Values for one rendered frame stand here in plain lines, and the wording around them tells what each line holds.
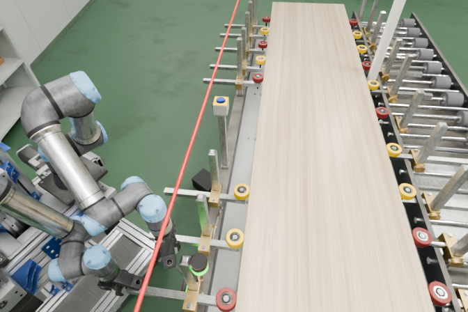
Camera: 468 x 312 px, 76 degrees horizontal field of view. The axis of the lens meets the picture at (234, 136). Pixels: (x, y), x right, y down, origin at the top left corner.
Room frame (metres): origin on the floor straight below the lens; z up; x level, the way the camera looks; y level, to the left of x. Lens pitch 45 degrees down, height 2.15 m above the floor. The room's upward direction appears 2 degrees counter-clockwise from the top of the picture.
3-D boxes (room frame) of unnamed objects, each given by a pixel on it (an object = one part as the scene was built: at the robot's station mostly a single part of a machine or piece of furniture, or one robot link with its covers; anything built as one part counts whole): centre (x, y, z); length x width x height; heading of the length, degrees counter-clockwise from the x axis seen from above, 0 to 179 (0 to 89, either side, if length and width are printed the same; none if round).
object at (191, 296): (0.40, 0.18, 0.85); 0.14 x 0.06 x 0.05; 171
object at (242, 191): (0.85, -0.03, 0.85); 0.08 x 0.08 x 0.11
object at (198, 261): (0.41, 0.14, 1.02); 0.06 x 0.06 x 0.22; 81
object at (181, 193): (0.89, 0.16, 0.81); 0.44 x 0.03 x 0.04; 81
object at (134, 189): (0.56, 0.34, 1.32); 0.11 x 0.11 x 0.08; 41
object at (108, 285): (0.43, 0.49, 0.96); 0.09 x 0.08 x 0.12; 81
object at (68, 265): (0.43, 0.58, 1.12); 0.11 x 0.11 x 0.08; 12
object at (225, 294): (0.36, 0.05, 0.85); 0.08 x 0.08 x 0.11
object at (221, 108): (1.17, 0.06, 1.18); 0.07 x 0.07 x 0.08; 81
